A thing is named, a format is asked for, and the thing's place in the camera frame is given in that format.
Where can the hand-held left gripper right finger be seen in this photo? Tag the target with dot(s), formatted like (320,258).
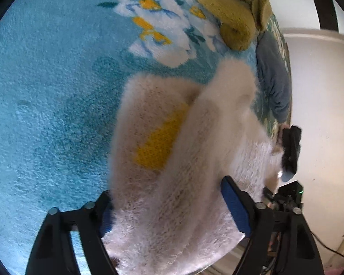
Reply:
(235,207)

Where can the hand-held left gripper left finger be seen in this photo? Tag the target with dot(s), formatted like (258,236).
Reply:
(106,223)

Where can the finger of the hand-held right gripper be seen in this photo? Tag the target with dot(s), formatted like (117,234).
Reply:
(269,194)

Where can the white fluffy sweater yellow patch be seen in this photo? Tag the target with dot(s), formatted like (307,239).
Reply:
(203,149)

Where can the person's right forearm grey sleeve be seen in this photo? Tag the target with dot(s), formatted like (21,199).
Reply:
(275,74)

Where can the person's right hand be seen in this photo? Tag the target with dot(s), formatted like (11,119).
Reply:
(280,141)

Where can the blue floral fleece blanket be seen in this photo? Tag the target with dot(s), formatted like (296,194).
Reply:
(46,91)

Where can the yellow knit sweater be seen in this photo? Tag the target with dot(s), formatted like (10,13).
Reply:
(218,0)

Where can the black metal frame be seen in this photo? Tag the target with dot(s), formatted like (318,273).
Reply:
(324,3)

